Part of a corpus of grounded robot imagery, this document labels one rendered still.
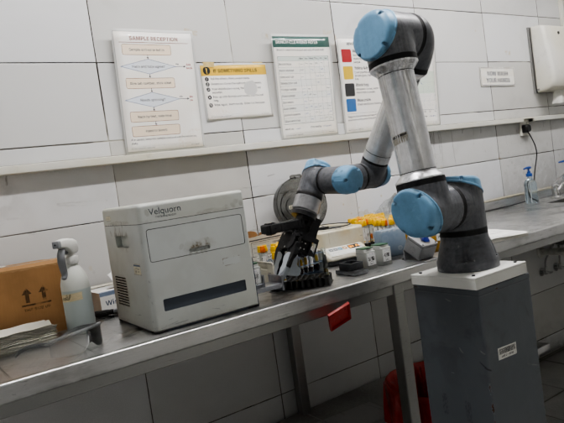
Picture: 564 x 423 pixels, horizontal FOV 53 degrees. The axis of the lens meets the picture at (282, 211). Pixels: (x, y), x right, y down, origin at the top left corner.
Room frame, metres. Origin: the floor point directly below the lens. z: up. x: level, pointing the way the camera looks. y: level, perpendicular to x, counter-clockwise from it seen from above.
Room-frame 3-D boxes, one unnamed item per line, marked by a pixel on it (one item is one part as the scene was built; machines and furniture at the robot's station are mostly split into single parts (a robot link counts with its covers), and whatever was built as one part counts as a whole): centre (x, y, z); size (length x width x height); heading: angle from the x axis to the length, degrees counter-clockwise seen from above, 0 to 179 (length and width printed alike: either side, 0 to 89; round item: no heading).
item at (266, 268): (1.78, -0.01, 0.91); 0.20 x 0.10 x 0.07; 124
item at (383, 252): (1.79, -0.29, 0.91); 0.05 x 0.04 x 0.07; 34
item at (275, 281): (1.46, 0.13, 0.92); 0.21 x 0.07 x 0.05; 124
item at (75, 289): (1.41, 0.54, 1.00); 0.09 x 0.08 x 0.24; 34
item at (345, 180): (1.55, -0.18, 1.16); 0.11 x 0.11 x 0.08; 40
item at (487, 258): (1.42, -0.44, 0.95); 0.15 x 0.15 x 0.10
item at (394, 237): (1.87, -0.34, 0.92); 0.10 x 0.07 x 0.10; 118
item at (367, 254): (1.75, -0.24, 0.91); 0.05 x 0.04 x 0.07; 34
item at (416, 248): (1.79, -0.40, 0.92); 0.13 x 0.07 x 0.08; 34
